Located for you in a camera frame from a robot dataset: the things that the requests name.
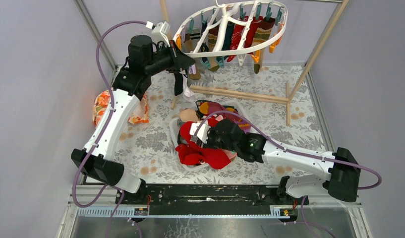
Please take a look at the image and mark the white sock black stripes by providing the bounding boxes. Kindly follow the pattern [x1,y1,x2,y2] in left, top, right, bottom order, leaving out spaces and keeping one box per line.
[182,74,196,102]

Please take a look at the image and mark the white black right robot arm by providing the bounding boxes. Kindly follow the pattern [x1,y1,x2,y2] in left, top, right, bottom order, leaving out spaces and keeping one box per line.
[190,119,360,204]

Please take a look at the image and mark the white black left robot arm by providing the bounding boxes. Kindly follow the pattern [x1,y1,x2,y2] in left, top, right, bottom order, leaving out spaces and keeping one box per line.
[71,35,195,204]

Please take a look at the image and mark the white oval clip hanger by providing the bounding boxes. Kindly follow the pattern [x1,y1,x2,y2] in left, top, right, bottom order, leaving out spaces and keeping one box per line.
[173,0,288,63]

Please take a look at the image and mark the dark teal hanging sock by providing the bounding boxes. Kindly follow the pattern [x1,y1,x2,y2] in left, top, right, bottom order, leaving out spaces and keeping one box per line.
[222,21,235,51]

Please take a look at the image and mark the large red sock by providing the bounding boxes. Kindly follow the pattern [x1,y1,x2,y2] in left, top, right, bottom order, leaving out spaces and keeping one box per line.
[175,121,237,170]

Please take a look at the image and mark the white laundry basket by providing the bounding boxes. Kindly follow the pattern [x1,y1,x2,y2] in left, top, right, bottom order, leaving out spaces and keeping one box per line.
[169,100,255,172]

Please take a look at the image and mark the floral orange fabric bag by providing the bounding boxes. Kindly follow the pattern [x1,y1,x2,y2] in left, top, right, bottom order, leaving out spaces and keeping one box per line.
[93,90,149,127]

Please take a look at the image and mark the red patterned hanging sock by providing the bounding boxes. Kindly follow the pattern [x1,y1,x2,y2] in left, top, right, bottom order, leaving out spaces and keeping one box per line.
[230,25,244,50]

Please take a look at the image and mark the olive striped hanging sock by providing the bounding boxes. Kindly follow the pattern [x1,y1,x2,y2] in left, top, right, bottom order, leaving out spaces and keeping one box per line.
[251,17,275,74]

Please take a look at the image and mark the orange clothespin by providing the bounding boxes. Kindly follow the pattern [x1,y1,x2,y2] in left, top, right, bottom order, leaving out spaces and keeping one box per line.
[268,22,285,54]

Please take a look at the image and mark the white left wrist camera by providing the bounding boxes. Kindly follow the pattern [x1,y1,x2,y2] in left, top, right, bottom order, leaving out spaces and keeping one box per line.
[146,21,170,44]

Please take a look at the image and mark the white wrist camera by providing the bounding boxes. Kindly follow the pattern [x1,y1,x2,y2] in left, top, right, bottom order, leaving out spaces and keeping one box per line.
[146,21,170,44]
[189,122,211,144]

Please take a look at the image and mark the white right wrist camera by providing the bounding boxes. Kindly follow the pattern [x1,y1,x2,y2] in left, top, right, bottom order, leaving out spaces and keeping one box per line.
[189,122,211,144]

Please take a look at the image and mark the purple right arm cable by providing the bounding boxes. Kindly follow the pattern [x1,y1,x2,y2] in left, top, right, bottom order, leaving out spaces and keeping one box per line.
[193,110,383,191]

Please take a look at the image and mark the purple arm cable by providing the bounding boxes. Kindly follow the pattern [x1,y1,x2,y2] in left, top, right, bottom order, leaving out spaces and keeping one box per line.
[72,20,155,208]
[193,110,383,191]

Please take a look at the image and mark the wooden hanger stand frame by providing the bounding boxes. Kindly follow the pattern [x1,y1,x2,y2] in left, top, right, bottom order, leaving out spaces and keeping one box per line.
[159,0,349,127]

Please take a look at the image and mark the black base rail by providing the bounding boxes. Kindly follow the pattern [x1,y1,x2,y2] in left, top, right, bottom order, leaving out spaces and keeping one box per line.
[116,184,309,216]

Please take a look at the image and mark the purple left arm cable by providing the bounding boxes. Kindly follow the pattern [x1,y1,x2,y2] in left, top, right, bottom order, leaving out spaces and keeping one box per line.
[72,20,155,208]

